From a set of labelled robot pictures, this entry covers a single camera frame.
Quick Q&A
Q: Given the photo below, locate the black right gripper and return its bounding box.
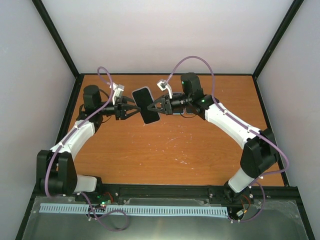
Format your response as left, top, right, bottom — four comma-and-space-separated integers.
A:
147, 93, 192, 115

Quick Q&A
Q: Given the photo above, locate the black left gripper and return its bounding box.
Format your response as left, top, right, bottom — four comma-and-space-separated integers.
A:
97, 96, 141, 121

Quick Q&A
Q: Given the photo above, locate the black phone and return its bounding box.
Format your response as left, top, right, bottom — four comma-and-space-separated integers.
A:
131, 86, 161, 125

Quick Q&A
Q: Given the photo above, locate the light blue phone case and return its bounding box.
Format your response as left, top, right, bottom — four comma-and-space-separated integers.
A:
172, 92, 185, 115

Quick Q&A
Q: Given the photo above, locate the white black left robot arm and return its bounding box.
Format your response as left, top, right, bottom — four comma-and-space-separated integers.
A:
36, 83, 141, 202

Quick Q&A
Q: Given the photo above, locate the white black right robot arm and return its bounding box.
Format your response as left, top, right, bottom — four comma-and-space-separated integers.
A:
147, 72, 279, 203

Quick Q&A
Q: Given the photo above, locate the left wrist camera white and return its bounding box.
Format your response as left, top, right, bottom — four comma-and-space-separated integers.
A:
109, 83, 125, 105

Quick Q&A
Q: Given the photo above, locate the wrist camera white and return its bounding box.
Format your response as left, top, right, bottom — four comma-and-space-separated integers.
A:
156, 79, 173, 99
109, 83, 125, 105

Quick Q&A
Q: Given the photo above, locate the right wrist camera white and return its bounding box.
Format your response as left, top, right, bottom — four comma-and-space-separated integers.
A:
156, 79, 173, 99

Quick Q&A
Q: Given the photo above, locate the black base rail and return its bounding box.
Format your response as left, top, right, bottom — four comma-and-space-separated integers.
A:
33, 182, 300, 207

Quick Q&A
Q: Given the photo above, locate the light blue cable duct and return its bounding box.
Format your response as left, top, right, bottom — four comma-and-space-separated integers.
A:
38, 203, 228, 218

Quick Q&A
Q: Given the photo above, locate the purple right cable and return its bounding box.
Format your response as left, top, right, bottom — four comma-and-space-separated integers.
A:
166, 55, 291, 223

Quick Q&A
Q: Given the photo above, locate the black aluminium frame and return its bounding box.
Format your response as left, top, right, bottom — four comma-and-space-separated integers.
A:
15, 0, 315, 240

